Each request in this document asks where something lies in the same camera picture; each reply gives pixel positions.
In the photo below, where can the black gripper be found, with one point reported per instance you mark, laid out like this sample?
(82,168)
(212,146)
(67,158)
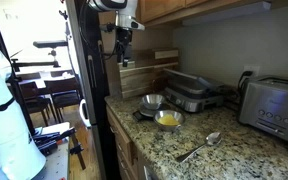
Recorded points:
(123,45)

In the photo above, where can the silver metal spoon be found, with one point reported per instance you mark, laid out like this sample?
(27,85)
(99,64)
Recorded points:
(211,140)

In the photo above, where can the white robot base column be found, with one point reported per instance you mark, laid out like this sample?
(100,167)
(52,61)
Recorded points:
(20,158)

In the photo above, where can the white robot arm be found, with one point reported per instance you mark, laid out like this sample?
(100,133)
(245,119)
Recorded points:
(125,24)

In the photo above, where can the empty steel bowl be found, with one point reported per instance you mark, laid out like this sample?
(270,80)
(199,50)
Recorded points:
(152,101)

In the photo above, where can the steel bowl with yellow grains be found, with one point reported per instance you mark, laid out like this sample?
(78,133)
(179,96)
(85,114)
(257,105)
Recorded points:
(169,120)

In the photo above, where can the wooden upper cabinet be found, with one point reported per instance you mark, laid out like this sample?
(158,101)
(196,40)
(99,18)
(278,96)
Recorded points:
(158,12)

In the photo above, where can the black refrigerator side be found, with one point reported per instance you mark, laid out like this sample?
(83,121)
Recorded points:
(84,24)

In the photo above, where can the wooden cutting board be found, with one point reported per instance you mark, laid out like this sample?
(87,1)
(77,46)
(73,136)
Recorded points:
(145,72)

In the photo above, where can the black kitchen scale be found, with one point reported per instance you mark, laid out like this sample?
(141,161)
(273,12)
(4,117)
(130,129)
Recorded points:
(148,114)

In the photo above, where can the dark wooden dining chair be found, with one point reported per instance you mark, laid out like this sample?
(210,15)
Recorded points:
(64,92)

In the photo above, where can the dark wooden dining table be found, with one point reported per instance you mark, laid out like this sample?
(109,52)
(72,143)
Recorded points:
(39,77)

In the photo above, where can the wooden lower cabinet drawers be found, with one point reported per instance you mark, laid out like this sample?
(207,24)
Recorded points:
(131,162)

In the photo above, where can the black clamp tools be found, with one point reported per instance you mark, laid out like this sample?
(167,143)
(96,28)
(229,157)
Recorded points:
(46,143)

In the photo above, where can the stainless steel toaster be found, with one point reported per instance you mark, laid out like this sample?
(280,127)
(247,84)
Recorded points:
(264,105)

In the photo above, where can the white wall outlet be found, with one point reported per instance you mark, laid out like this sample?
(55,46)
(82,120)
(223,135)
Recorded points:
(253,69)

